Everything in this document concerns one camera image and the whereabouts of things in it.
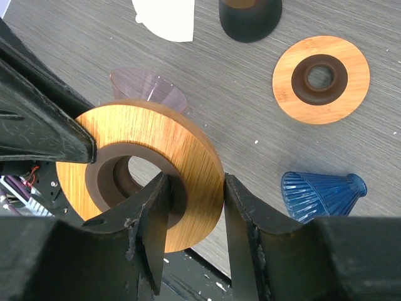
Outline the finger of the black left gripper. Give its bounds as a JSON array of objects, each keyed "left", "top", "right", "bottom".
[{"left": 1, "top": 21, "right": 96, "bottom": 163}]

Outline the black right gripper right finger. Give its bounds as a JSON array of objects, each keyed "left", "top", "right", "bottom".
[{"left": 224, "top": 174, "right": 400, "bottom": 300}]

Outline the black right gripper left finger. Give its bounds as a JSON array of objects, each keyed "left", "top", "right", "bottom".
[{"left": 1, "top": 173, "right": 172, "bottom": 300}]

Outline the blue glass dripper cone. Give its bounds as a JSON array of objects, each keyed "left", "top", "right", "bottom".
[{"left": 281, "top": 171, "right": 368, "bottom": 224}]

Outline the bamboo dripper ring holder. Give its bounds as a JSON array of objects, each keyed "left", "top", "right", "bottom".
[{"left": 56, "top": 100, "right": 224, "bottom": 253}]

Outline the white paper coffee filter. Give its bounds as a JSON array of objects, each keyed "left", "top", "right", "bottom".
[{"left": 132, "top": 0, "right": 195, "bottom": 43}]

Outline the pink clear plastic dripper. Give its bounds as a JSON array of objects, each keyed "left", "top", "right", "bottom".
[{"left": 110, "top": 67, "right": 187, "bottom": 112}]

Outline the black cup with red lid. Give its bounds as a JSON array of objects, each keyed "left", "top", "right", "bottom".
[{"left": 219, "top": 0, "right": 283, "bottom": 43}]

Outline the bamboo dripper ring on table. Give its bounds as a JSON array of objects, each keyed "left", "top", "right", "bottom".
[{"left": 272, "top": 35, "right": 371, "bottom": 125}]

